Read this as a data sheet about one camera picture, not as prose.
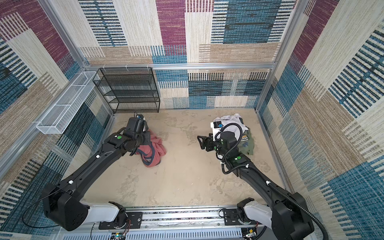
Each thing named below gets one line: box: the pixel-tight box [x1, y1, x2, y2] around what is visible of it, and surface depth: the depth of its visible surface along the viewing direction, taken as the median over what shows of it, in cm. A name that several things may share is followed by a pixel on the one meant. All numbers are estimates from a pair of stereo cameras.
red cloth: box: [135, 129, 167, 168], surface depth 92 cm
